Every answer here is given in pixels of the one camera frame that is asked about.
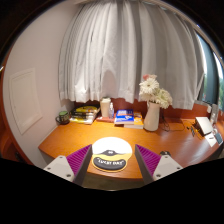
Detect small clear bottle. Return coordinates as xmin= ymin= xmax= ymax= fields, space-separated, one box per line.
xmin=109 ymin=102 xmax=114 ymax=119

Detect black cable on desk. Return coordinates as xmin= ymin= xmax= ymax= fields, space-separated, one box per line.
xmin=159 ymin=109 xmax=201 ymax=138

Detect white and pink flowers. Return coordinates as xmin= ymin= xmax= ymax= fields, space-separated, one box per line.
xmin=139 ymin=74 xmax=172 ymax=109

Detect white box device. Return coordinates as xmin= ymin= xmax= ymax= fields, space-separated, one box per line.
xmin=195 ymin=117 xmax=213 ymax=135

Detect white paper card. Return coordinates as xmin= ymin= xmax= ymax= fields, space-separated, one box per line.
xmin=205 ymin=133 xmax=217 ymax=147

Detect yellow book under blue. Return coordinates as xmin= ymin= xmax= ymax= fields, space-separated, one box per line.
xmin=124 ymin=112 xmax=144 ymax=129

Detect green mug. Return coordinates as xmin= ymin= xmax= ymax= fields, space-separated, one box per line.
xmin=55 ymin=111 xmax=70 ymax=125

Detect white ceramic vase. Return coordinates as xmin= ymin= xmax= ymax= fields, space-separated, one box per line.
xmin=144 ymin=102 xmax=160 ymax=131

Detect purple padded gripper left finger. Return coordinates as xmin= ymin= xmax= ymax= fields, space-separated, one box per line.
xmin=44 ymin=145 xmax=92 ymax=186

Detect white cylindrical container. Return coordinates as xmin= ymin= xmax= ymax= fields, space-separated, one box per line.
xmin=100 ymin=98 xmax=111 ymax=117

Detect stack of dark books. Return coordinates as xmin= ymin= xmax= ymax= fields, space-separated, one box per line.
xmin=70 ymin=106 xmax=100 ymax=125

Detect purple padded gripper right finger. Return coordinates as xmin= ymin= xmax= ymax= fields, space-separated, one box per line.
xmin=135 ymin=145 xmax=182 ymax=185

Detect white sheer curtain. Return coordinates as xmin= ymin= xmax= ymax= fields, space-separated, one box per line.
xmin=59 ymin=0 xmax=203 ymax=109

